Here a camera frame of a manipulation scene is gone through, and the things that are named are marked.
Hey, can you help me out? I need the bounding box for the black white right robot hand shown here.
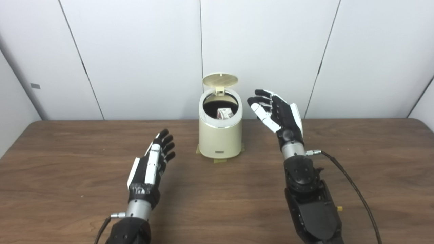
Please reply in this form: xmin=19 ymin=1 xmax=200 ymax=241
xmin=247 ymin=89 xmax=304 ymax=147

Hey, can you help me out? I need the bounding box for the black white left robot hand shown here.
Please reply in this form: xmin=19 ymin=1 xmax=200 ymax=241
xmin=127 ymin=128 xmax=176 ymax=210

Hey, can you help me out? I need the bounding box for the cream-colored bin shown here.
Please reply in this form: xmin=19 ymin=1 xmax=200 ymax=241
xmin=198 ymin=73 xmax=243 ymax=159

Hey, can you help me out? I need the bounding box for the round cream bin lid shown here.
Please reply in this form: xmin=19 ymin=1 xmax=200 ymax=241
xmin=202 ymin=73 xmax=239 ymax=95

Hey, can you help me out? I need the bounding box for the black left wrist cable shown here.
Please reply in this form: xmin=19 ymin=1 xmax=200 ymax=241
xmin=94 ymin=212 xmax=126 ymax=244

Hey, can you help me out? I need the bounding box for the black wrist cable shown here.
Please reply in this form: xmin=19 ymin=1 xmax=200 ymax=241
xmin=94 ymin=212 xmax=126 ymax=244
xmin=306 ymin=149 xmax=383 ymax=244

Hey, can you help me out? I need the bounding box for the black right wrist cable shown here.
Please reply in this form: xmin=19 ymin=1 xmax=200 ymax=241
xmin=306 ymin=149 xmax=383 ymax=244

